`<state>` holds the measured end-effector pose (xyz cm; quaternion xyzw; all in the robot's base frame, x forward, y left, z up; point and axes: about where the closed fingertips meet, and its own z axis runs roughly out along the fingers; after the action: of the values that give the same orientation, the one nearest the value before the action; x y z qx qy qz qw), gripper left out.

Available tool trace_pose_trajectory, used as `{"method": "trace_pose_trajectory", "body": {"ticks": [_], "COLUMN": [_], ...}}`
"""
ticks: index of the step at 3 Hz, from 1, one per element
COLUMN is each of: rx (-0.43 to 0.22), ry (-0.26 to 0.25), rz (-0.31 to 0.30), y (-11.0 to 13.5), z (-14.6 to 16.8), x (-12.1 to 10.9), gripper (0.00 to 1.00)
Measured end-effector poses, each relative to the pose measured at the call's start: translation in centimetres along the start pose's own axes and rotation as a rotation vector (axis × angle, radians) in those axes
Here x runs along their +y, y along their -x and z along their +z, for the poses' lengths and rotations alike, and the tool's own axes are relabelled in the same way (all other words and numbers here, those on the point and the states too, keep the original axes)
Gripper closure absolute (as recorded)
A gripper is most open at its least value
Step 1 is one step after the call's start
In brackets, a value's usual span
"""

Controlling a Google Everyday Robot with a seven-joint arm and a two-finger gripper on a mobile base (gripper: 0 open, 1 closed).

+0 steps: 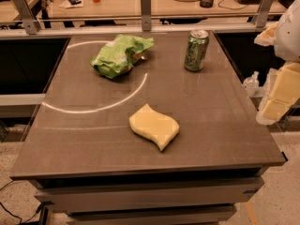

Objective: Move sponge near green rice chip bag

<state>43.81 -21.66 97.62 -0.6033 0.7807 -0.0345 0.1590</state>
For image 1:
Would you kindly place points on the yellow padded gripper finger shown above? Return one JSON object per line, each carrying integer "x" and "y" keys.
{"x": 281, "y": 91}
{"x": 267, "y": 36}

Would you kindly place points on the yellow wavy sponge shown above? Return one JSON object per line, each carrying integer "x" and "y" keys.
{"x": 154, "y": 126}

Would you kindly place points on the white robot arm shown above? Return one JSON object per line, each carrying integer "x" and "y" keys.
{"x": 287, "y": 36}

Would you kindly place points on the green rice chip bag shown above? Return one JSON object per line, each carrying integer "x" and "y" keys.
{"x": 119, "y": 56}

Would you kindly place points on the clear plastic bottle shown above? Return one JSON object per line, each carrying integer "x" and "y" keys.
{"x": 251, "y": 84}

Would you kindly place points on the green soda can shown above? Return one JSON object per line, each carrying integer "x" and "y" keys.
{"x": 197, "y": 44}

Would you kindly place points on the black mesh pen cup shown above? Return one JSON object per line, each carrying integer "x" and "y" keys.
{"x": 206, "y": 3}

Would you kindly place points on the grey table drawer base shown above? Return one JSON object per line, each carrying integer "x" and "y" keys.
{"x": 158, "y": 199}

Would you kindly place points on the wooden background desk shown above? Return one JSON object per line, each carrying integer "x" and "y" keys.
{"x": 60, "y": 9}

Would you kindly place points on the right metal rail bracket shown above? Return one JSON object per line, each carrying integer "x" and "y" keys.
{"x": 261, "y": 16}

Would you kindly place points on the metal rail bracket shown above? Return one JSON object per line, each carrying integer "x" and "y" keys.
{"x": 29, "y": 21}
{"x": 146, "y": 15}
{"x": 261, "y": 16}

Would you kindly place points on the middle metal rail bracket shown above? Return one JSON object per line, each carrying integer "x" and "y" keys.
{"x": 146, "y": 15}

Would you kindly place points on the left metal rail bracket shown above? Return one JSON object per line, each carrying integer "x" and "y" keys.
{"x": 29, "y": 21}

